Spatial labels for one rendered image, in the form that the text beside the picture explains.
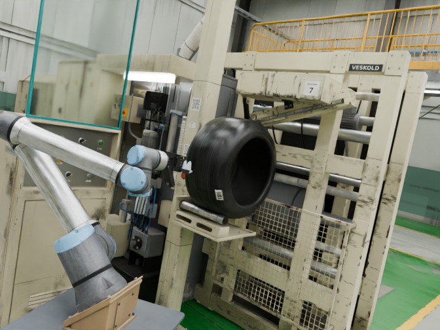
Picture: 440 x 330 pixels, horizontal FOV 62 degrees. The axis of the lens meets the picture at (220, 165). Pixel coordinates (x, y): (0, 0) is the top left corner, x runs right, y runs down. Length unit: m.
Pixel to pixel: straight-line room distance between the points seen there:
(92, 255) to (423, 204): 10.22
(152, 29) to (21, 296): 11.20
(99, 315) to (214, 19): 1.71
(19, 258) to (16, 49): 9.05
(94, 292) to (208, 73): 1.41
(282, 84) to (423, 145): 9.19
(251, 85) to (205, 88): 0.31
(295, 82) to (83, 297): 1.55
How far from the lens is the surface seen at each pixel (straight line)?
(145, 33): 12.65
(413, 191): 11.15
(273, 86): 2.27
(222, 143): 1.88
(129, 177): 1.43
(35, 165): 1.68
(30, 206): 2.14
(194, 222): 2.09
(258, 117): 2.45
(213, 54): 2.28
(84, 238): 1.41
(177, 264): 2.40
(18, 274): 2.26
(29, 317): 1.56
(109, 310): 1.36
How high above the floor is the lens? 1.37
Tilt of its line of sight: 5 degrees down
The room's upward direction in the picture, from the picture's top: 10 degrees clockwise
